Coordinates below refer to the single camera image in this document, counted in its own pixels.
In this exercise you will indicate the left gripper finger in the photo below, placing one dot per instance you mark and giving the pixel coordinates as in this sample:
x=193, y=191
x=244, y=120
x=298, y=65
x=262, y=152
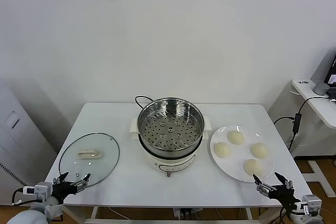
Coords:
x=60, y=180
x=82, y=183

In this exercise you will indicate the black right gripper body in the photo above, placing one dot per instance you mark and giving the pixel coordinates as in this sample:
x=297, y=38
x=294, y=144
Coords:
x=283, y=195

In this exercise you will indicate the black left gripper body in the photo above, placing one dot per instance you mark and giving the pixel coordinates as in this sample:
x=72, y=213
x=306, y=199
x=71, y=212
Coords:
x=62, y=189

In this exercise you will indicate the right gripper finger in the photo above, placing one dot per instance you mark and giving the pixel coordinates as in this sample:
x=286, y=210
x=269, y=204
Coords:
x=263, y=189
x=287, y=184

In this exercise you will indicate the white steamed baozi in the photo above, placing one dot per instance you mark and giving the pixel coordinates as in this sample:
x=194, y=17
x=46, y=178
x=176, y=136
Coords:
x=235, y=137
x=222, y=150
x=259, y=150
x=253, y=167

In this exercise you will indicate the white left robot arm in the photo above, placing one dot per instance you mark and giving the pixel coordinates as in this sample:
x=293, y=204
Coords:
x=26, y=216

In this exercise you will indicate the perforated steel steamer basket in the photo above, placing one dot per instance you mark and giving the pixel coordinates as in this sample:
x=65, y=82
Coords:
x=170, y=129

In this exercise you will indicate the white round plate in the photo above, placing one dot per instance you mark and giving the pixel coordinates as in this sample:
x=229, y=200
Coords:
x=236, y=162

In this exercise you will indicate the white cabinet unit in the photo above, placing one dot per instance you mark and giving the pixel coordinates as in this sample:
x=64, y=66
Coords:
x=15, y=142

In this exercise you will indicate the white power strip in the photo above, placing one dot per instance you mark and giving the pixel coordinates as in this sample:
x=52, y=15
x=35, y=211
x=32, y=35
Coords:
x=183, y=211

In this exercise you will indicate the white side desk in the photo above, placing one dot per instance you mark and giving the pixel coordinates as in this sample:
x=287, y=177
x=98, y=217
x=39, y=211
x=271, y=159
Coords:
x=317, y=106

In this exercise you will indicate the white electric cooker base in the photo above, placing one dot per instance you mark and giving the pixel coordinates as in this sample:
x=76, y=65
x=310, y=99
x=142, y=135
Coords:
x=170, y=162

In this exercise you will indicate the grey round desk gadget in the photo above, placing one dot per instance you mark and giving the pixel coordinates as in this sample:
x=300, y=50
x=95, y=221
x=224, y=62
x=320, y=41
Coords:
x=320, y=88

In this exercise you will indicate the dark laptop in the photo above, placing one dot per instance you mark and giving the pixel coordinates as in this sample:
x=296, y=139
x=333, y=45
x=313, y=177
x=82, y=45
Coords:
x=331, y=77

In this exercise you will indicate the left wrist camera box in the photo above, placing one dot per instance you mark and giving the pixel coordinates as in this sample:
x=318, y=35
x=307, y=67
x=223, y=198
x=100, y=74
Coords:
x=39, y=189

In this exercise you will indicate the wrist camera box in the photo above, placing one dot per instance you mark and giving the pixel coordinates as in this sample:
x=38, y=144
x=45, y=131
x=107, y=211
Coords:
x=39, y=189
x=312, y=203

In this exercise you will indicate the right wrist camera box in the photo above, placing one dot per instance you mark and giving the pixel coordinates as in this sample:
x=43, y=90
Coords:
x=312, y=203

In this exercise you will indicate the white table frame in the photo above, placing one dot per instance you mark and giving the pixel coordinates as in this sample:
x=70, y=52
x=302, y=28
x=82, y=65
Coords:
x=93, y=211

